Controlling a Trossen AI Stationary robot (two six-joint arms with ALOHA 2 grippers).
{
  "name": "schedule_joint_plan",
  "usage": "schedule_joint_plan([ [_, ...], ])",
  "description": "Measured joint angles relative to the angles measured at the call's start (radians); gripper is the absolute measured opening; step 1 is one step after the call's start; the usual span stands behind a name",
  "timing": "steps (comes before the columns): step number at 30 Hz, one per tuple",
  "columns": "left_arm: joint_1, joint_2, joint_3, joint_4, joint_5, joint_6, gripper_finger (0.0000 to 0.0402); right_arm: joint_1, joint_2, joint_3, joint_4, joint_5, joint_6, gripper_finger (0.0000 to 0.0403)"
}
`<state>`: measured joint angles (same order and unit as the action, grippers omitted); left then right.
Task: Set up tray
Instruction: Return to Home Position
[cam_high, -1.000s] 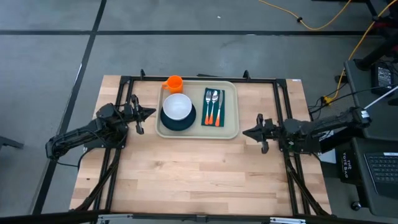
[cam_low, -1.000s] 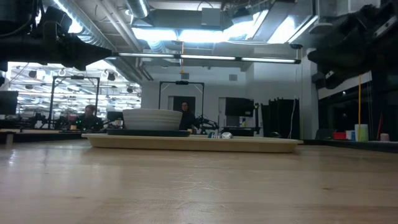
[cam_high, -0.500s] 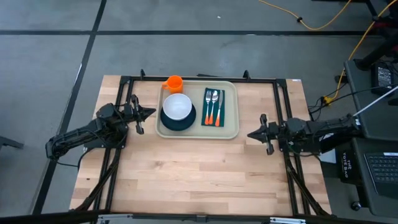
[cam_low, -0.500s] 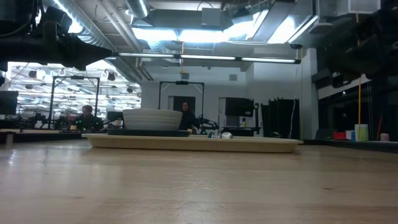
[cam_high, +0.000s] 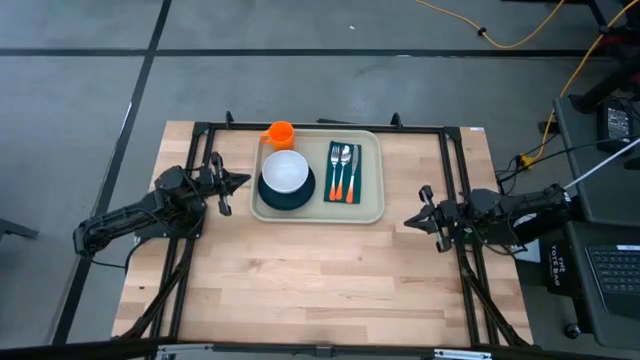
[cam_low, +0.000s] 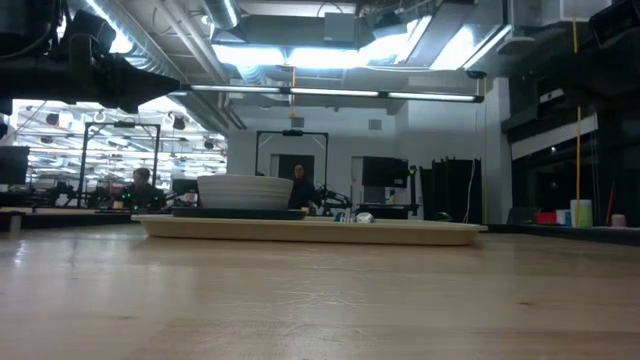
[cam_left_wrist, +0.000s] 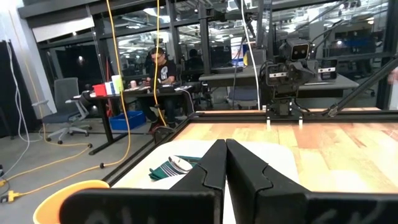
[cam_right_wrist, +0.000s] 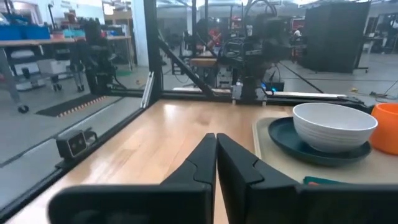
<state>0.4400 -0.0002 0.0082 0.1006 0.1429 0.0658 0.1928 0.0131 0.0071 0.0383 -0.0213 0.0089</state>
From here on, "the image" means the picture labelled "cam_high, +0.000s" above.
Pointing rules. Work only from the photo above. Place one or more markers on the black laptop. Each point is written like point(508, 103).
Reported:
point(617, 272)

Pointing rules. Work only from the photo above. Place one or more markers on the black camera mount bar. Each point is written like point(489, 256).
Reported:
point(320, 352)

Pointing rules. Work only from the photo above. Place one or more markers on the dark chair base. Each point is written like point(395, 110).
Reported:
point(15, 229)

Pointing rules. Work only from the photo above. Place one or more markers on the dark teal plate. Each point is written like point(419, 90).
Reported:
point(287, 202)

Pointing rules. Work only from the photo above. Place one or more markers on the grey side desk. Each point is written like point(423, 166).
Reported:
point(615, 200)

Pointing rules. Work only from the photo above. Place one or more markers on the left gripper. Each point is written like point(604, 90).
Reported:
point(212, 182)

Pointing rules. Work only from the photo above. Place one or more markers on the dark green cloth napkin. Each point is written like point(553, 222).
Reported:
point(327, 192)

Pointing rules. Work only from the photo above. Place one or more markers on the white paper sheet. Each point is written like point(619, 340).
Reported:
point(527, 252)

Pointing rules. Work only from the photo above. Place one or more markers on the beige plastic tray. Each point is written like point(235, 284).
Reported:
point(372, 175)

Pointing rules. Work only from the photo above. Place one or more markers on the black stand legs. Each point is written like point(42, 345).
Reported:
point(600, 90)

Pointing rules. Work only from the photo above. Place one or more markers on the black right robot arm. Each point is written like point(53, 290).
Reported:
point(525, 215)

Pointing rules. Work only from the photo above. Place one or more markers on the black tote bag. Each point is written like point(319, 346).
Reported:
point(557, 265)

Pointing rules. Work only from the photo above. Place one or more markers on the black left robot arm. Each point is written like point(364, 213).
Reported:
point(130, 217)

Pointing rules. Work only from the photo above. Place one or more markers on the orange plastic mug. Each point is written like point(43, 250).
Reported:
point(281, 137)

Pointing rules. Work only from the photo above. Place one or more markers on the person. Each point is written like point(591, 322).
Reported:
point(622, 42)

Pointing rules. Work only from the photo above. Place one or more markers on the white bowl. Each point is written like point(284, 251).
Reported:
point(285, 170)

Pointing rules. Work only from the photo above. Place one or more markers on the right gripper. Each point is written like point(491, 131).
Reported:
point(452, 217)

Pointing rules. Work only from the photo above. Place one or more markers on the black power adapter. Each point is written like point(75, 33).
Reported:
point(617, 125)

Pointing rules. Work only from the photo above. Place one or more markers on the black caster wheel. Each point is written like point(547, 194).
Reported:
point(573, 331)

